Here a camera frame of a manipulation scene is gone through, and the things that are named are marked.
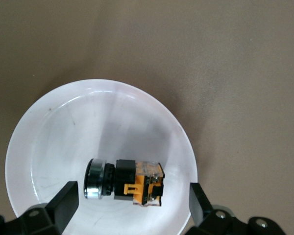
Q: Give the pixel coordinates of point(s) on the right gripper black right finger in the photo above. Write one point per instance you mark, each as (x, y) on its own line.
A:
(198, 205)

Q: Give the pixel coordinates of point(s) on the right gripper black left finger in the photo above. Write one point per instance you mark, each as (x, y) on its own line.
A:
(61, 208)

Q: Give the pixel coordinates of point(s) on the orange push button switch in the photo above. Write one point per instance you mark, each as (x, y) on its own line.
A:
(137, 181)

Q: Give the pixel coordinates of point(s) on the pink round plate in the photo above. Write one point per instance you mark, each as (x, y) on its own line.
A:
(63, 137)

